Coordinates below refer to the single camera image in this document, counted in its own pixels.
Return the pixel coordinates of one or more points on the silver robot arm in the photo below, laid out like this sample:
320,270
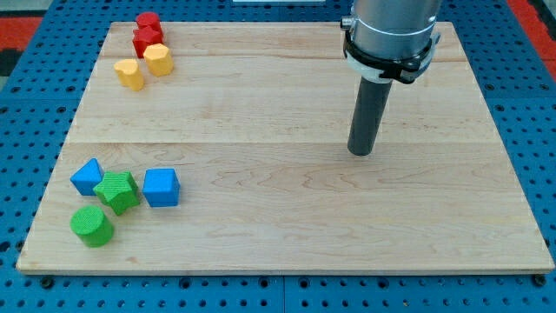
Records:
388,40

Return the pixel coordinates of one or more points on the yellow heart block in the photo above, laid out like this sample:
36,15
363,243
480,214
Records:
129,74

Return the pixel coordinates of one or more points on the light wooden board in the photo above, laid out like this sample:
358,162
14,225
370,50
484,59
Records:
254,119

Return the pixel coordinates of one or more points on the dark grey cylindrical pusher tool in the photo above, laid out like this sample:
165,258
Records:
369,107

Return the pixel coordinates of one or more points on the blue cube block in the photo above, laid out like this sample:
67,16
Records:
161,187

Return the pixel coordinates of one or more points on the yellow hexagon block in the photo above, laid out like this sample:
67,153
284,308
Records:
158,59

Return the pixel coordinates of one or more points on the green star block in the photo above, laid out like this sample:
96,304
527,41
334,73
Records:
118,190

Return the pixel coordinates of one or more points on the red star block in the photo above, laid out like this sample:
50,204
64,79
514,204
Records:
145,37

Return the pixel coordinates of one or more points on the red cylinder block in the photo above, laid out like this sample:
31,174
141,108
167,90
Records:
149,19

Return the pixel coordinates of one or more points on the blue triangle block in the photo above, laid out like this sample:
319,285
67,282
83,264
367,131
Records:
88,177

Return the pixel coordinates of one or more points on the green cylinder block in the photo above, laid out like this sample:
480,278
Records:
91,226

